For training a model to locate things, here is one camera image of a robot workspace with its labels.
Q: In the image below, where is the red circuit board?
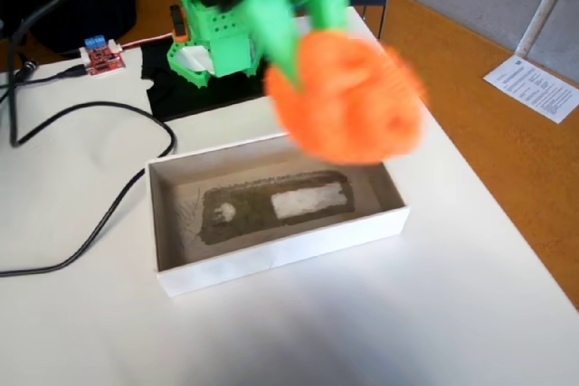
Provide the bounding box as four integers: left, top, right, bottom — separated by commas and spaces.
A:
79, 34, 128, 76

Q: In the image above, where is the silver barrel plug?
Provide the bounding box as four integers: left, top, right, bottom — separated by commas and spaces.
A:
14, 59, 40, 80

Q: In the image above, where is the black mat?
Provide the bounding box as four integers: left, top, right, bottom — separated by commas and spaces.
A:
139, 40, 272, 123

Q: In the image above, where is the white pole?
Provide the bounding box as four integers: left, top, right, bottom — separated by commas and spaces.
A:
513, 0, 579, 58

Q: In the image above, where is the white shallow cardboard box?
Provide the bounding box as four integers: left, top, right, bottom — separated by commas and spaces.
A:
144, 132, 412, 299

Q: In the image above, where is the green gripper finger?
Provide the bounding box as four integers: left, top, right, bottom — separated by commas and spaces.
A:
246, 0, 303, 89
311, 0, 352, 35

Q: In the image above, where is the thick black cable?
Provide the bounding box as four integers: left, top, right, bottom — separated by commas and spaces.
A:
0, 0, 178, 278

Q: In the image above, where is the thin red white wire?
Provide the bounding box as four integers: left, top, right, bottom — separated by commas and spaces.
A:
120, 32, 176, 51

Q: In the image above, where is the black usb cable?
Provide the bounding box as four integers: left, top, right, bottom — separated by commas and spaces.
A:
0, 65, 88, 102

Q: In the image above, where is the orange fluffy cloth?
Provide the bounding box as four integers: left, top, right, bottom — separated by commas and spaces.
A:
264, 31, 427, 166

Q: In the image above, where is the printed white paper sheet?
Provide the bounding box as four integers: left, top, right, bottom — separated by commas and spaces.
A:
482, 54, 579, 125

